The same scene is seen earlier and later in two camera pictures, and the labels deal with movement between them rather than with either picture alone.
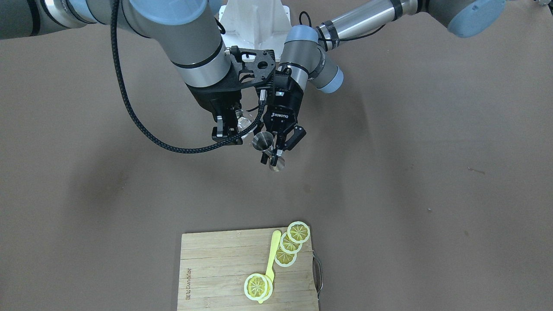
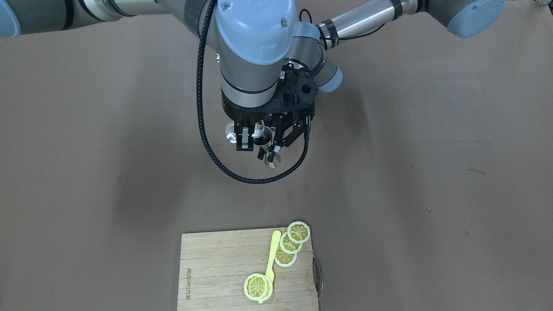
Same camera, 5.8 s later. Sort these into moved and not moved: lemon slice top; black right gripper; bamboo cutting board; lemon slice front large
Moved: black right gripper
Not moved: bamboo cutting board; lemon slice top; lemon slice front large
